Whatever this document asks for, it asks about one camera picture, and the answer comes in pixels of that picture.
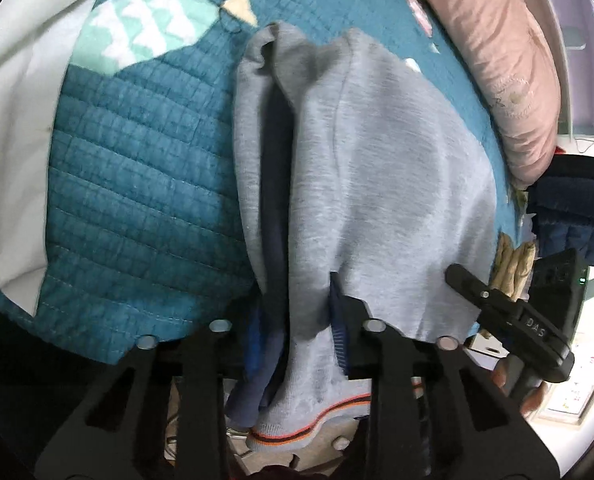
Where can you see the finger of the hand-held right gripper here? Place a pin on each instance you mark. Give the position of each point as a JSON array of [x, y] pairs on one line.
[[469, 285]]

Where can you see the white sheet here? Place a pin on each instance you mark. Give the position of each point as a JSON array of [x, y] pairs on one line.
[[12, 135]]

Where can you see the teal quilted blanket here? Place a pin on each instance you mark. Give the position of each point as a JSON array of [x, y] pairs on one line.
[[142, 160]]

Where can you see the pink pillow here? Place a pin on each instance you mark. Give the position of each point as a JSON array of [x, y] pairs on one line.
[[492, 35]]

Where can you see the person's right hand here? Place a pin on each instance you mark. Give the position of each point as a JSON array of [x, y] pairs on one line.
[[502, 375]]

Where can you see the white shelf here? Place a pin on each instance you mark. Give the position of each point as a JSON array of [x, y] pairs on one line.
[[584, 60]]

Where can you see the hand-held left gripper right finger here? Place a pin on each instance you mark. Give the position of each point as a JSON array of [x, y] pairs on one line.
[[339, 330]]

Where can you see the navy puffer jacket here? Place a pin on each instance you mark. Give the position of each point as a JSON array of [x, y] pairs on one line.
[[572, 215]]

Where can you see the grey and navy sweatshirt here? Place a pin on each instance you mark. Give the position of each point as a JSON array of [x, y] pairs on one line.
[[377, 160]]

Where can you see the white printed box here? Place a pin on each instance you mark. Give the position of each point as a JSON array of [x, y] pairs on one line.
[[574, 395]]

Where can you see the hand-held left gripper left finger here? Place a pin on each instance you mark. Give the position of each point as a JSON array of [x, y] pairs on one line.
[[254, 345]]

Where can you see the beige cloth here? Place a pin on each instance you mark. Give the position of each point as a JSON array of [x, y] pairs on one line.
[[514, 265]]

